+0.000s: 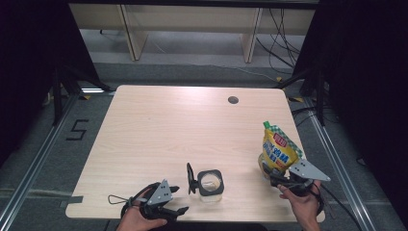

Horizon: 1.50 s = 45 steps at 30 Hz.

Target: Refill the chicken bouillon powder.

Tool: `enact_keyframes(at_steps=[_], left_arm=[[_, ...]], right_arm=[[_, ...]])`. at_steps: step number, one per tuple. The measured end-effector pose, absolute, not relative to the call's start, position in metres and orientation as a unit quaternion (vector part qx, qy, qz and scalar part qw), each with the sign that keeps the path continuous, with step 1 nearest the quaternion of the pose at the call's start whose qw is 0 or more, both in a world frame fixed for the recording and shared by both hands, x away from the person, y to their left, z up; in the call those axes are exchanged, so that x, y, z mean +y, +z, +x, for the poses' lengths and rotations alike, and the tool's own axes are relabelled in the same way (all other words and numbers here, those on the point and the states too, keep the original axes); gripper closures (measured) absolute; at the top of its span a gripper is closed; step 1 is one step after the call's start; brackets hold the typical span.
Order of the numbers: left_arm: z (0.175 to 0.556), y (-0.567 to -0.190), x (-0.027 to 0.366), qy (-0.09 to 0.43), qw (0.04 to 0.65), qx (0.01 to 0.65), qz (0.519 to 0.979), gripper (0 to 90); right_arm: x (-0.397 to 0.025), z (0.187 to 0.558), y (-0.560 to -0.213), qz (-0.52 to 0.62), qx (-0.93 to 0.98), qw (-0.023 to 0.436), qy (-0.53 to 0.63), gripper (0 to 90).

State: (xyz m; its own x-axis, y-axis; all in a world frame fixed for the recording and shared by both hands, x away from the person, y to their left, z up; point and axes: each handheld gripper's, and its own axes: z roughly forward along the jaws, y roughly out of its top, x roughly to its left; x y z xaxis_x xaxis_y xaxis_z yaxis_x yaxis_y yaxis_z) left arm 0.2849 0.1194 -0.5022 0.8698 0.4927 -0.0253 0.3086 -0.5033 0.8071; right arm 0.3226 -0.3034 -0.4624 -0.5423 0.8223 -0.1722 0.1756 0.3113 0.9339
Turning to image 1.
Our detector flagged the black curtain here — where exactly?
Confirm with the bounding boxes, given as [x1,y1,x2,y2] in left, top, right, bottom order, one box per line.
[293,0,408,222]
[0,0,100,167]

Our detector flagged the yellow pouch with green cap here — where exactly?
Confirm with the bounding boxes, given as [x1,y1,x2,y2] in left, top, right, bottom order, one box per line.
[257,120,305,181]

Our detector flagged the clear jar with black lid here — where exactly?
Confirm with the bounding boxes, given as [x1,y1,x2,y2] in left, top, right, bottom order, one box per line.
[186,162,225,204]

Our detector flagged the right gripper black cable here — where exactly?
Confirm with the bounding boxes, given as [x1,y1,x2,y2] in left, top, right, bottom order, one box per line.
[316,184,365,231]

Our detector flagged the aluminium floor rail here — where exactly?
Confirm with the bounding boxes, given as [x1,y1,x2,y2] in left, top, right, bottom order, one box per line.
[302,95,378,231]
[0,92,81,231]

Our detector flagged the bundle of black cables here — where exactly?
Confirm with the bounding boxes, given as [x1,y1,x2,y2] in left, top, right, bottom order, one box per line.
[255,8,306,78]

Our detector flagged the black floor cables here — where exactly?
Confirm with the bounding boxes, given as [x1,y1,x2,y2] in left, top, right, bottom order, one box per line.
[290,105,338,128]

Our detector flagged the grey tape strip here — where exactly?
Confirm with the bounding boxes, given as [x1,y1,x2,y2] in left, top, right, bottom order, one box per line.
[59,194,85,209]

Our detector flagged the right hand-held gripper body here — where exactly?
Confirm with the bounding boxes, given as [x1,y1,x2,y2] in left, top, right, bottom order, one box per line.
[282,158,332,197]

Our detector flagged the light wooden shelf unit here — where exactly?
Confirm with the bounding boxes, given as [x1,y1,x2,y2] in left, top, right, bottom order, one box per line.
[68,3,317,64]

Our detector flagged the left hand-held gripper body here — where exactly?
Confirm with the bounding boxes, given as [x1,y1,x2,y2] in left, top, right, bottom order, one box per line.
[138,178,176,222]

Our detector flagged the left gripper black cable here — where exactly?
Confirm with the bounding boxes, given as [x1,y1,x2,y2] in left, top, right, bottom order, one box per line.
[119,182,162,219]

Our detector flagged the person's right hand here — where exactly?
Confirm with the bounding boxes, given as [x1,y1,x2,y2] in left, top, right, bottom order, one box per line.
[277,179,323,231]

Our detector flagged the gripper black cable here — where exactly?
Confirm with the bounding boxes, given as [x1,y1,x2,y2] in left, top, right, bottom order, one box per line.
[316,184,365,231]
[119,182,162,219]

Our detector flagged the metal wire loop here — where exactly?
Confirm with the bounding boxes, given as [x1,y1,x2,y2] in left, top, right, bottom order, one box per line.
[108,193,133,206]

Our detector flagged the black crossbar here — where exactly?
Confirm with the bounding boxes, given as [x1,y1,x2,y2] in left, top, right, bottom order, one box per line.
[68,0,320,10]

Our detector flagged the black metal stand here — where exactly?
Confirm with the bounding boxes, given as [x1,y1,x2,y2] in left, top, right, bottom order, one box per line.
[273,68,326,126]
[51,64,114,126]

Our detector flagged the person's left hand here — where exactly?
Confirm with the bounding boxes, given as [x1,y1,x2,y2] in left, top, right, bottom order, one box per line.
[115,189,168,231]

